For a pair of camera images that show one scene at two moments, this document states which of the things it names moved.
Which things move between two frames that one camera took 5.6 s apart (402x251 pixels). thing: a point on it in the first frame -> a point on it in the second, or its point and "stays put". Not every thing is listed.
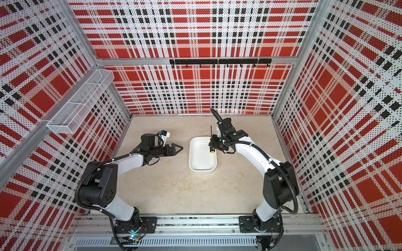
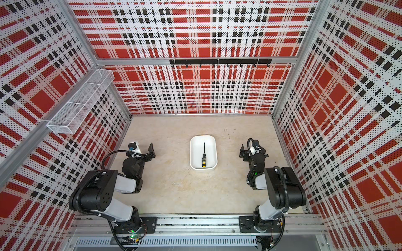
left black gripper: x=168 y=153 -> x=151 y=152
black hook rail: x=221 y=61 stays put
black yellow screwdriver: x=211 y=150 -> x=204 y=159
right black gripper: x=212 y=143 -> x=243 y=151
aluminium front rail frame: x=298 y=232 stays put
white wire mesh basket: x=70 y=117 stays put
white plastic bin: x=201 y=159 stays put
